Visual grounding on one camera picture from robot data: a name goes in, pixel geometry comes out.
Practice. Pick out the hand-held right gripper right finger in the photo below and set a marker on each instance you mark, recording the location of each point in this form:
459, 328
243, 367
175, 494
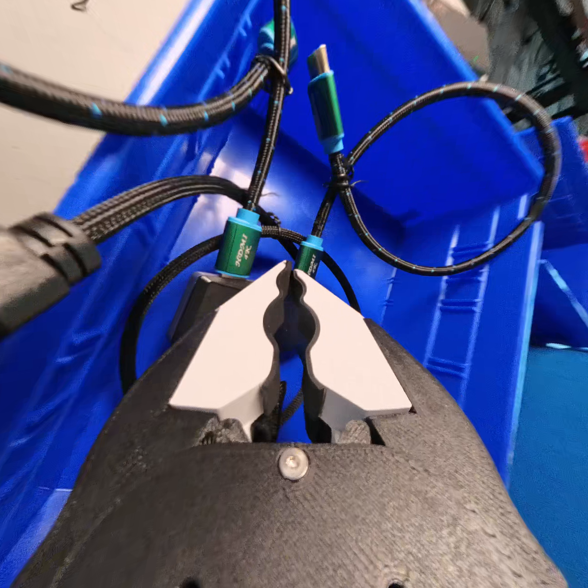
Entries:
358, 367

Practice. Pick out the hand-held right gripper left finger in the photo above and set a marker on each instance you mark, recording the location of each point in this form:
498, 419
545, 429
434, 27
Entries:
229, 358

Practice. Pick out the blue plastic bin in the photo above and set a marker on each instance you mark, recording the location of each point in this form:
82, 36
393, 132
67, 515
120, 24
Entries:
565, 298
413, 138

